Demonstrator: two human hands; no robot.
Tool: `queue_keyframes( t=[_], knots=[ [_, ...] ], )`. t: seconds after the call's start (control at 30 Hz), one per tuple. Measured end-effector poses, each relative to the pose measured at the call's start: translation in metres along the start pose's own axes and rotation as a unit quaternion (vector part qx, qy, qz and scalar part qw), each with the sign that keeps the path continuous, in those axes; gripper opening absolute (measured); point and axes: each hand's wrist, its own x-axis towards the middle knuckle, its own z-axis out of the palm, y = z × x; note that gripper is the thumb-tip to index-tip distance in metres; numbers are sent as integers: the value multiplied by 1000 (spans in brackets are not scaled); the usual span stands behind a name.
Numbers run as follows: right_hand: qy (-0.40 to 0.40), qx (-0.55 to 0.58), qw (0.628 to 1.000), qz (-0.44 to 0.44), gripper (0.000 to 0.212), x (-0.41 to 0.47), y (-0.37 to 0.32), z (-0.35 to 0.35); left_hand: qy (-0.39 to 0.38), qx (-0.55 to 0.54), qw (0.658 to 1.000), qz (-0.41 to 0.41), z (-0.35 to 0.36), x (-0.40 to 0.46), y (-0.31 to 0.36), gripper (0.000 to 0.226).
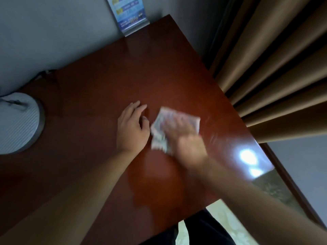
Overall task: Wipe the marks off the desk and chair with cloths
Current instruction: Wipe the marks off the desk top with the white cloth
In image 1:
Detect person's left hand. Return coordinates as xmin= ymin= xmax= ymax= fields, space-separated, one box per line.
xmin=116 ymin=100 xmax=151 ymax=154

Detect person's right hand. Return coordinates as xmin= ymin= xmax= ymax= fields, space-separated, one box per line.
xmin=162 ymin=115 xmax=208 ymax=169

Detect patterned cleaning cloth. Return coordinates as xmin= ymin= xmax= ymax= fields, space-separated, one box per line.
xmin=150 ymin=107 xmax=201 ymax=154

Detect person's right forearm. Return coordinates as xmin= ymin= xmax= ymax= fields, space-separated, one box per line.
xmin=189 ymin=157 xmax=327 ymax=245

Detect person's left forearm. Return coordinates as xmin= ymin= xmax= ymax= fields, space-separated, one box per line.
xmin=0 ymin=150 xmax=138 ymax=245

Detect person's black trousers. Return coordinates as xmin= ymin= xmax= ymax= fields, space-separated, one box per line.
xmin=139 ymin=209 xmax=242 ymax=245

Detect blue acrylic sign stand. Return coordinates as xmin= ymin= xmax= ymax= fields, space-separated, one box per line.
xmin=106 ymin=0 xmax=150 ymax=37

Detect brown curtain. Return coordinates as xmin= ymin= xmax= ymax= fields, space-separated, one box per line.
xmin=209 ymin=0 xmax=327 ymax=144

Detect white ribbed lamp shade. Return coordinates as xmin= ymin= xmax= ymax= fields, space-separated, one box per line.
xmin=0 ymin=92 xmax=46 ymax=155

